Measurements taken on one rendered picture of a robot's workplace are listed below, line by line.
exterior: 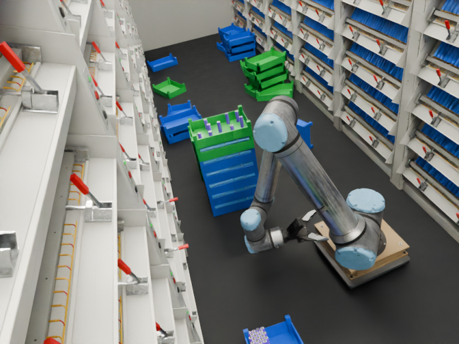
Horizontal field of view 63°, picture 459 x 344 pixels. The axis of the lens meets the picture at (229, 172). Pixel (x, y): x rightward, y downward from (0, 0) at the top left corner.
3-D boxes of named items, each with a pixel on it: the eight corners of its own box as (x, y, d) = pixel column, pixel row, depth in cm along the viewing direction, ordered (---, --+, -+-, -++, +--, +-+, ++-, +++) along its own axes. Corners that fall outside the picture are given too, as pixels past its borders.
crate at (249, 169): (248, 152, 221) (246, 141, 216) (258, 171, 205) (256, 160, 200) (199, 165, 219) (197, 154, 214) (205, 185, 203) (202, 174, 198)
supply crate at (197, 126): (243, 117, 207) (241, 104, 202) (253, 134, 191) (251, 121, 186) (190, 130, 205) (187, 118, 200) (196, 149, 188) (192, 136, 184)
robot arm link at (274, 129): (386, 238, 151) (289, 91, 124) (382, 274, 140) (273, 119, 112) (352, 243, 161) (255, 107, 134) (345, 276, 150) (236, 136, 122)
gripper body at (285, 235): (306, 225, 178) (281, 232, 179) (304, 218, 171) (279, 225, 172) (310, 240, 174) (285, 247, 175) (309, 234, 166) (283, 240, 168)
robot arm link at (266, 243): (244, 245, 168) (250, 259, 173) (272, 238, 166) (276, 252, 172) (242, 230, 175) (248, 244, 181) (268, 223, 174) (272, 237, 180)
